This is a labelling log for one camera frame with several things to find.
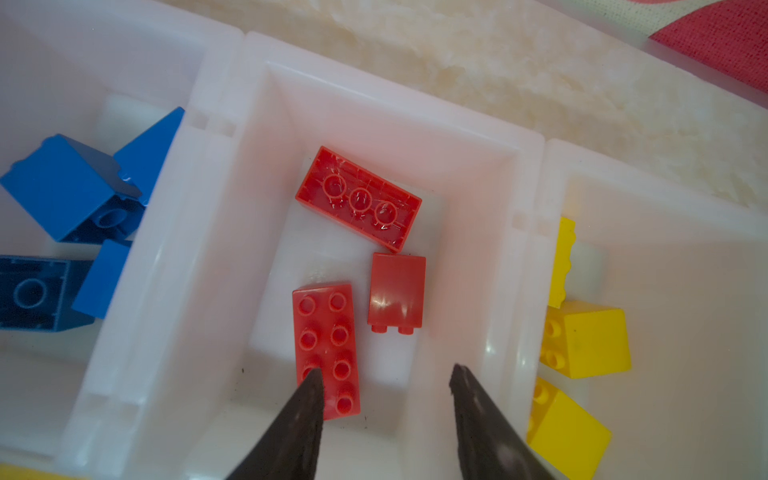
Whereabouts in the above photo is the red small lego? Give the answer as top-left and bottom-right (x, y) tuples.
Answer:
(367, 253), (426, 335)

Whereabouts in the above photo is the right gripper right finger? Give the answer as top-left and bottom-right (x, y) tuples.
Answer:
(449, 364), (553, 480)

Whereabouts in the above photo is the yellow lego angled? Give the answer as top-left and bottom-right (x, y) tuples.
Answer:
(548, 217), (576, 309)

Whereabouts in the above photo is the yellow lego small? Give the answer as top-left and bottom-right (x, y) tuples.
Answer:
(539, 301), (632, 379)

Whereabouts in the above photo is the red long lego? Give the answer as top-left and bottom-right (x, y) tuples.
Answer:
(295, 146), (422, 253)

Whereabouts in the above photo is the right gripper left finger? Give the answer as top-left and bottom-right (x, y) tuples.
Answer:
(227, 369), (325, 480)

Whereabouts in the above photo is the blue lego small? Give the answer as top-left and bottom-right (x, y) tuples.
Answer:
(1, 255), (94, 332)
(1, 134), (145, 244)

